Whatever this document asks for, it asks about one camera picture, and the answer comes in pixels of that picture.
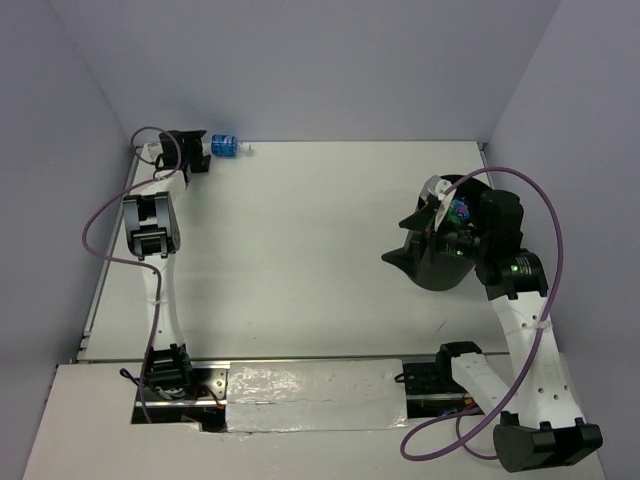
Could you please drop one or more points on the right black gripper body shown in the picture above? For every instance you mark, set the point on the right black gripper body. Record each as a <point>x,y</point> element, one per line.
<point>462,240</point>

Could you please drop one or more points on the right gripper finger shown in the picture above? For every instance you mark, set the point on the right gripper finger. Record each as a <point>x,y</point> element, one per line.
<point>407,259</point>
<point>423,217</point>

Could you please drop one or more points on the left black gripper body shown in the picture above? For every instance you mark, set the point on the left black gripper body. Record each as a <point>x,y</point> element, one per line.
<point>185,156</point>

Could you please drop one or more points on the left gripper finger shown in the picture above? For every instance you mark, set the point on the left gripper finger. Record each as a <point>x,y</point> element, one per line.
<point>198,163</point>
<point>192,139</point>

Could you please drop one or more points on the clear bottle blue cap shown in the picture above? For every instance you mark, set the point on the clear bottle blue cap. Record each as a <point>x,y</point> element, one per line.
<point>459,213</point>

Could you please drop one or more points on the clear bottle blue label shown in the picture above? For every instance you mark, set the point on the clear bottle blue label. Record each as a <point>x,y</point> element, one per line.
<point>226,146</point>

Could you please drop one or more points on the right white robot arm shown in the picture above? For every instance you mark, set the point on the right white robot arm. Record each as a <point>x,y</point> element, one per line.
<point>536,422</point>

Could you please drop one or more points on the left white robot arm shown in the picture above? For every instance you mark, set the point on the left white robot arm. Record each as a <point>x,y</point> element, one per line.
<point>153,238</point>

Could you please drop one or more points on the black plastic bin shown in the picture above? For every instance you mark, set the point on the black plastic bin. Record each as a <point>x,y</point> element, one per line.
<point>425,258</point>

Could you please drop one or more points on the silver foil strip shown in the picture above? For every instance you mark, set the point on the silver foil strip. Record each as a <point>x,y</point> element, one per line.
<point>350,395</point>

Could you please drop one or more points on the white foam board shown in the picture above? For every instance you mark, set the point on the white foam board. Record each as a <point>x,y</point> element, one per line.
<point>86,432</point>

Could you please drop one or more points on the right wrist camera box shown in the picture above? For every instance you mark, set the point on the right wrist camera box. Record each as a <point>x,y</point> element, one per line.
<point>435,186</point>

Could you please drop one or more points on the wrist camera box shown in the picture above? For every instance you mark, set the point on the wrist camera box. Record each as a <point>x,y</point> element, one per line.
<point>435,186</point>
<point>150,152</point>

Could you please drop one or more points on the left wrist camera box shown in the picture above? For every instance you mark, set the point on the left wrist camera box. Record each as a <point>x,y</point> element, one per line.
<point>150,152</point>

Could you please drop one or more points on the aluminium rail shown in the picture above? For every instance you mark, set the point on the aluminium rail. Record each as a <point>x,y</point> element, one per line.
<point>406,358</point>

